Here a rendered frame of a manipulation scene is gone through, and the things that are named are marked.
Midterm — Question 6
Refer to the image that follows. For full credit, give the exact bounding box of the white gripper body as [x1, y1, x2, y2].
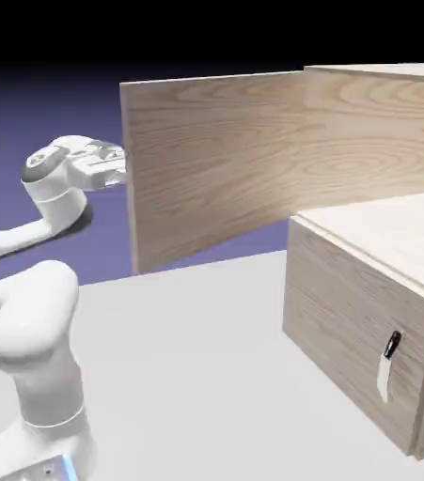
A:
[69, 147, 128, 192]

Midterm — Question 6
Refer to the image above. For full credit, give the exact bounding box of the shiny dark metal handle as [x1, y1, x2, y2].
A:
[375, 329, 403, 404]

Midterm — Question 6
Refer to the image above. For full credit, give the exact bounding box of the light wood cabinet door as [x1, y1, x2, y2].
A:
[118, 70, 307, 275]
[281, 216, 424, 458]

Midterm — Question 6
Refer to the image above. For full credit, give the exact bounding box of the light wood cabinet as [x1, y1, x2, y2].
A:
[281, 62, 424, 462]

